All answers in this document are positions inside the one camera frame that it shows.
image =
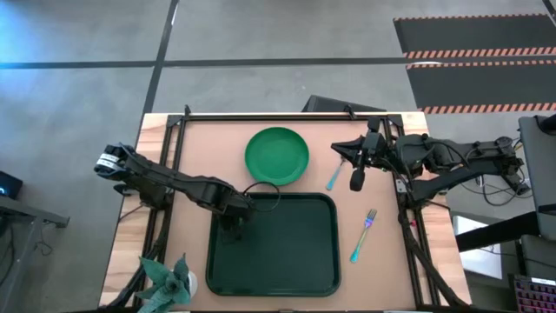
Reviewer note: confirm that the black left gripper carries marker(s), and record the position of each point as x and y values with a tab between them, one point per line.
234	208

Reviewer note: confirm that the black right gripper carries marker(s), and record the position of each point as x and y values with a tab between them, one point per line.
375	150

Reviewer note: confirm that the dark green plastic tray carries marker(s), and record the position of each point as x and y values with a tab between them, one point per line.
282	256

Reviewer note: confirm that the green plastic plate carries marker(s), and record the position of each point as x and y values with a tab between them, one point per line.
276	155

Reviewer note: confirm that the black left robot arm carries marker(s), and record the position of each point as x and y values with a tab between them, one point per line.
174	180

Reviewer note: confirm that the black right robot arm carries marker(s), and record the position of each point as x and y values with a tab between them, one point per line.
456	167

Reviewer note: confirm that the black box behind table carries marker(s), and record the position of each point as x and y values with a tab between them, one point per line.
334	104

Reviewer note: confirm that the teal plant in white pot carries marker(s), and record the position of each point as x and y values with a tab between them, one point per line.
167	284

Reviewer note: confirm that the black mat with orange stripes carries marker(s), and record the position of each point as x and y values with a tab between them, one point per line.
473	35
482	84

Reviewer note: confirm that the black desk beam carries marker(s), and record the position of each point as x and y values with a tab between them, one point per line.
495	232

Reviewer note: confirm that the white box under desk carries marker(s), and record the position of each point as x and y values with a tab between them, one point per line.
480	256

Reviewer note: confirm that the black power adapter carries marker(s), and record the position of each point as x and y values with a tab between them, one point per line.
522	189

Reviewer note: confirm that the grey monitor back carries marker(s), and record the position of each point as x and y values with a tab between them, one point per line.
540	174

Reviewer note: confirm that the grey side desk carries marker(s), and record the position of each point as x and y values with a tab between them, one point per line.
26	217

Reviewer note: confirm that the black device with blue light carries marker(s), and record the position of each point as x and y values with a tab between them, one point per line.
8	184

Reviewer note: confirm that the backlit black keyboard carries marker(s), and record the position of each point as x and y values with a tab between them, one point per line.
536	295

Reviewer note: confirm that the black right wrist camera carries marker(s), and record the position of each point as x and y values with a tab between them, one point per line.
358	179

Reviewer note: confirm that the small silver frame bracket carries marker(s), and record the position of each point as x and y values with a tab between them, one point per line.
401	186

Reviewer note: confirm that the black aluminium table frame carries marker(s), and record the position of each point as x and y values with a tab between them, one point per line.
182	130

